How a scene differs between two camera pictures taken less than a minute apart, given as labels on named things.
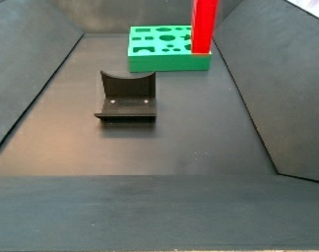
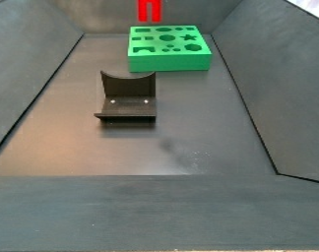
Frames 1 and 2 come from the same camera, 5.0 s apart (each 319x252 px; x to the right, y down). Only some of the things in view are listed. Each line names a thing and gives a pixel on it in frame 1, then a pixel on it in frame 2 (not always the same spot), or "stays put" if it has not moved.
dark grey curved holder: x=129 y=99 stays put
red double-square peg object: x=203 y=26 → x=156 y=10
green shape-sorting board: x=164 y=48 stays put
